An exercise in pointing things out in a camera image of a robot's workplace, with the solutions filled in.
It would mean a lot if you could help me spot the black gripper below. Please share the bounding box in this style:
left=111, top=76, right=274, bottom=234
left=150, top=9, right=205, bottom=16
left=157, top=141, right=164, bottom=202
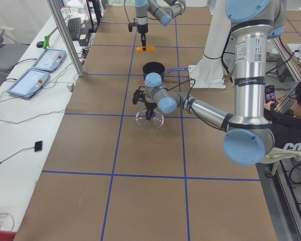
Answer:
left=132, top=86, right=157, bottom=121
left=127, top=17, right=148, bottom=51

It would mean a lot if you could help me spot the glass pot lid blue knob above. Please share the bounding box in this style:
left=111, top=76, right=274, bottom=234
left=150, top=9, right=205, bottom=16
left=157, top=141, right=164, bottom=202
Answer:
left=135, top=108, right=164, bottom=131

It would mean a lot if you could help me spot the yellow plastic corn cob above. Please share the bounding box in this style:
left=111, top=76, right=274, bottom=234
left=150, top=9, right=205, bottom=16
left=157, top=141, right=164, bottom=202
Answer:
left=136, top=46, right=155, bottom=53

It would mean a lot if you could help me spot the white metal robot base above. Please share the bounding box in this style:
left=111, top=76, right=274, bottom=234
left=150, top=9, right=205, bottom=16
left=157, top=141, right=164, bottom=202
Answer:
left=189, top=0, right=231, bottom=88

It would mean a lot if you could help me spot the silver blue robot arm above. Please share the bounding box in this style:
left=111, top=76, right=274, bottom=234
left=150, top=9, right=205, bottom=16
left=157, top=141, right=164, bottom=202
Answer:
left=127, top=0, right=186, bottom=52
left=132, top=1, right=286, bottom=165

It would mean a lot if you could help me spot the dark blue saucepan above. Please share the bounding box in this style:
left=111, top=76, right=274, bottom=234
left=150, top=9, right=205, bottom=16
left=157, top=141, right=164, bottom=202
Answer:
left=142, top=61, right=188, bottom=80

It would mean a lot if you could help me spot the black keyboard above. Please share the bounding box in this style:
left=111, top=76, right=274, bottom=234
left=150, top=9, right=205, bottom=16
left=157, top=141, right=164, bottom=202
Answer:
left=67, top=18, right=81, bottom=41

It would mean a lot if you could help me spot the far blue teach pendant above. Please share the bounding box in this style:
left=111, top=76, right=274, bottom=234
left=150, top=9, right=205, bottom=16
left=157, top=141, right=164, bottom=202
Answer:
left=32, top=49, right=66, bottom=73

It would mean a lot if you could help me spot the blue teach pendant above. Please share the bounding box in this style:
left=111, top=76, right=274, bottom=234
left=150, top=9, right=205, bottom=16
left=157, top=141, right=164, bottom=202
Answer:
left=7, top=68, right=50, bottom=99
left=32, top=49, right=66, bottom=73

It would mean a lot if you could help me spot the green clamp tool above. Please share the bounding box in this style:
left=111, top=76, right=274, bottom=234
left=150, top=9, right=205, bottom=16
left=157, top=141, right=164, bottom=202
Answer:
left=36, top=35, right=50, bottom=49

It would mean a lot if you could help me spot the small black square sensor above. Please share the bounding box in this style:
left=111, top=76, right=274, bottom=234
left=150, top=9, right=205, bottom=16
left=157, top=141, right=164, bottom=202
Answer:
left=34, top=141, right=43, bottom=152

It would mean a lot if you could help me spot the near blue teach pendant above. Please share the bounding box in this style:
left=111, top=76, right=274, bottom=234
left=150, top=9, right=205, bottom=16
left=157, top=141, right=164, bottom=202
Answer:
left=7, top=68, right=50, bottom=99

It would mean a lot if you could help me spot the black smartphone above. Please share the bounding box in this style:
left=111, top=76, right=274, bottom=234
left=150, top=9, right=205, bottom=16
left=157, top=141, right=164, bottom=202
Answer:
left=264, top=85, right=277, bottom=110

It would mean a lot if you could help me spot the white plastic chair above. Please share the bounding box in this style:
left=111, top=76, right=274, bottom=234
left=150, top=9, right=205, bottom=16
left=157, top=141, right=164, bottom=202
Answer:
left=260, top=148, right=301, bottom=176

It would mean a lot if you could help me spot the grey office chair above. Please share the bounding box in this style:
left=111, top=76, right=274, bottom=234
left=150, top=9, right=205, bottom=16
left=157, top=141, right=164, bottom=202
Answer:
left=0, top=24, right=30, bottom=73

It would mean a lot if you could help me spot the seated person in black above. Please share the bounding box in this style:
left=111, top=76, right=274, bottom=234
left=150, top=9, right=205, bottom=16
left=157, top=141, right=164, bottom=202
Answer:
left=264, top=81, right=301, bottom=151

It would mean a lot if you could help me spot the aluminium frame post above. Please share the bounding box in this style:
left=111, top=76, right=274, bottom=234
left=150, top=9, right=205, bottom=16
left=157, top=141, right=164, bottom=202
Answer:
left=47, top=0, right=84, bottom=77

